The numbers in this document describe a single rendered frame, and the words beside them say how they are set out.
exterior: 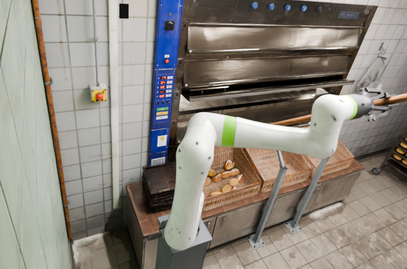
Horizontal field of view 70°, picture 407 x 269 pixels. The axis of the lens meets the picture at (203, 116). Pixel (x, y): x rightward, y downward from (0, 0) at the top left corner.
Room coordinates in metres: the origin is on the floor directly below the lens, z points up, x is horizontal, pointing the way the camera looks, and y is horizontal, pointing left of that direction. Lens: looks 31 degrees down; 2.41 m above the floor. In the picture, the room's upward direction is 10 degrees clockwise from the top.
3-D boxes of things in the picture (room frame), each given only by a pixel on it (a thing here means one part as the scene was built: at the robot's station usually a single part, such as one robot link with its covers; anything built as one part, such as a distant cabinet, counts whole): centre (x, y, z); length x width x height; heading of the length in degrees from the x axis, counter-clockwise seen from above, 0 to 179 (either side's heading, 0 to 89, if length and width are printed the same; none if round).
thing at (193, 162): (0.77, 0.01, 1.59); 0.16 x 0.13 x 0.53; 175
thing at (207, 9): (2.45, -0.56, 1.99); 1.80 x 0.08 x 0.21; 121
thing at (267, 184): (2.21, -0.72, 0.72); 0.56 x 0.49 x 0.28; 121
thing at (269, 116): (2.43, -0.57, 1.02); 1.79 x 0.11 x 0.19; 121
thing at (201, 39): (2.43, -0.57, 1.80); 1.79 x 0.11 x 0.19; 121
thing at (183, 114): (2.45, -0.56, 1.16); 1.80 x 0.06 x 0.04; 121
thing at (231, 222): (2.13, -0.62, 0.29); 2.42 x 0.56 x 0.58; 121
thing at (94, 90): (1.61, 0.69, 1.46); 0.10 x 0.07 x 0.10; 121
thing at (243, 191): (1.91, -0.22, 0.72); 0.56 x 0.49 x 0.28; 123
